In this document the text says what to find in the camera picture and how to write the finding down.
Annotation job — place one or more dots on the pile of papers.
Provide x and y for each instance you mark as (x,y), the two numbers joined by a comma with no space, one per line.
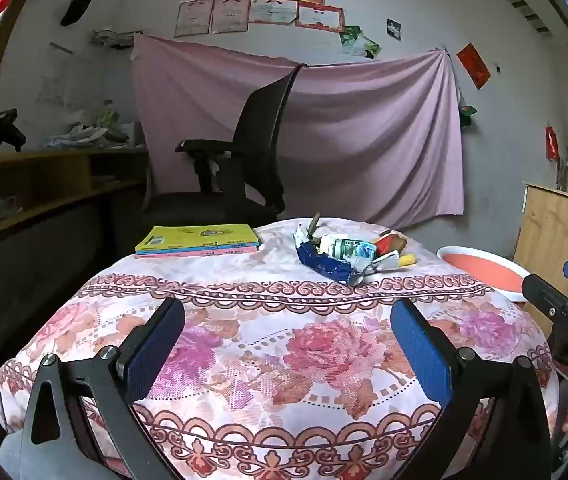
(88,132)

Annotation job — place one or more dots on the pink book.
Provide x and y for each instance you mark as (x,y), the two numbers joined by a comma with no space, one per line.
(193,255)

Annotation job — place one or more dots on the white wall paper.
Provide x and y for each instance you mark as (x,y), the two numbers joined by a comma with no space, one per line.
(56,77)

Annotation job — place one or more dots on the red paper sheet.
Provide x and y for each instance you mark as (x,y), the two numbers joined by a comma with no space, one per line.
(474,65)

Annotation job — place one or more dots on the green red packet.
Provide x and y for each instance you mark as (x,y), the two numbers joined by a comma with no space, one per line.
(466,116)

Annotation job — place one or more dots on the blue book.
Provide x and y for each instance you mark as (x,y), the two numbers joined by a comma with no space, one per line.
(198,250)

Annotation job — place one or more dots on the black office chair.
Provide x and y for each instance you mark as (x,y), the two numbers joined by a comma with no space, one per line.
(259,135)

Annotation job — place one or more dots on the white red basin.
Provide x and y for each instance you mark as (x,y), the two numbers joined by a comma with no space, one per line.
(484,272)

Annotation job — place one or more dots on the black cap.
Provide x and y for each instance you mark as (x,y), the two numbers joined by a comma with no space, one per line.
(74,11)

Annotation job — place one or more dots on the white green wrapper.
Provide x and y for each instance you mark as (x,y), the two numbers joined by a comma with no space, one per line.
(349,247)

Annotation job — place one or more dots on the wooden shelf desk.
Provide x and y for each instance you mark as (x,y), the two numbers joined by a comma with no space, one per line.
(38,175)

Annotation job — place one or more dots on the small dark card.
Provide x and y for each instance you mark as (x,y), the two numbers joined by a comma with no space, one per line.
(394,29)

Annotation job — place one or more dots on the red brown wrapper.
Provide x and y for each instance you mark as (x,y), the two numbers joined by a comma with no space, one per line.
(391,244)

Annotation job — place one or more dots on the green photo prints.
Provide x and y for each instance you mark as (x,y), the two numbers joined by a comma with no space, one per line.
(359,42)

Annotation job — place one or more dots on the yellow book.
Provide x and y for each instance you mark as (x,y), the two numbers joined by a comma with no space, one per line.
(198,236)

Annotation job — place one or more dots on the olive stick wrapper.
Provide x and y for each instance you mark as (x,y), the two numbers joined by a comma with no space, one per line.
(314,224)

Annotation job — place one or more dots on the cluttered wall shelf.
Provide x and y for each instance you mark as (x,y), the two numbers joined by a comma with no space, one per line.
(111,37)

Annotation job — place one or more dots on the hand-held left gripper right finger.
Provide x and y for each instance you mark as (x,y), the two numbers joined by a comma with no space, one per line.
(421,355)

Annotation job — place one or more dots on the grey cloth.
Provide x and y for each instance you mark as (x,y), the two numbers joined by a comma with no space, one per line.
(11,455)

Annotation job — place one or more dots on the small yellow plastic piece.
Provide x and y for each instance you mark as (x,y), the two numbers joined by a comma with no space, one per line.
(408,260)

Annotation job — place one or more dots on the floral printed tablecloth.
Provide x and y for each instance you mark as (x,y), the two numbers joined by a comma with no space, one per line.
(264,320)

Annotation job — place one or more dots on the large wooden board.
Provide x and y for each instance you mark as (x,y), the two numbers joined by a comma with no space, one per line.
(554,230)

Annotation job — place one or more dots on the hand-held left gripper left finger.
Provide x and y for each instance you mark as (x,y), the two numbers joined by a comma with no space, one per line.
(156,347)

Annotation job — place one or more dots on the pink hanging cloth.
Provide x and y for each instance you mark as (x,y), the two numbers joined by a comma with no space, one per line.
(364,135)

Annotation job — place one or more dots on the blue snack bag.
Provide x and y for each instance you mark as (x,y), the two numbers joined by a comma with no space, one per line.
(321,262)

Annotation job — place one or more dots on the red hanging packet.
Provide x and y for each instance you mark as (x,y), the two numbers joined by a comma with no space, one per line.
(552,144)

